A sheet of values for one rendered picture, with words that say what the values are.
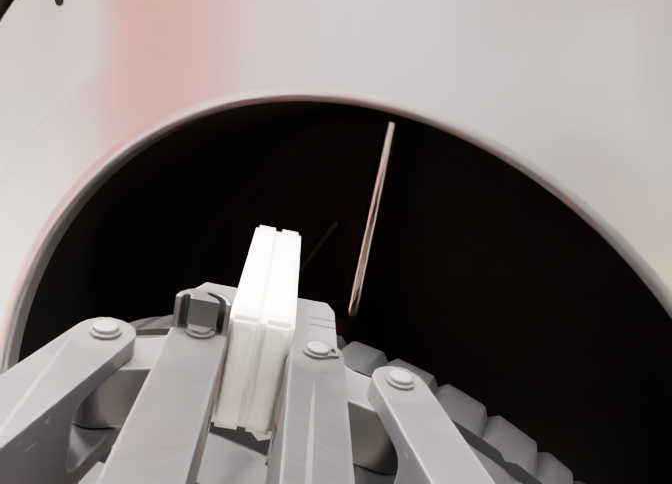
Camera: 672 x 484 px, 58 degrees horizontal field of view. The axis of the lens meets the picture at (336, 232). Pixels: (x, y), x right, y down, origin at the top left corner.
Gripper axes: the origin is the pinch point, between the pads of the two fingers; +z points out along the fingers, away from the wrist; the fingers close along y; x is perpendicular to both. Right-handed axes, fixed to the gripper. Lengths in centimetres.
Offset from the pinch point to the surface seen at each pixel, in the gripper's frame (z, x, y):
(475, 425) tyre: 11.7, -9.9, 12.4
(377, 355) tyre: 16.1, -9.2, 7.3
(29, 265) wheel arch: 47, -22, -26
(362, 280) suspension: 59, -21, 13
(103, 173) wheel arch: 44.3, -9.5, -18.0
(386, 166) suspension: 60, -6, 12
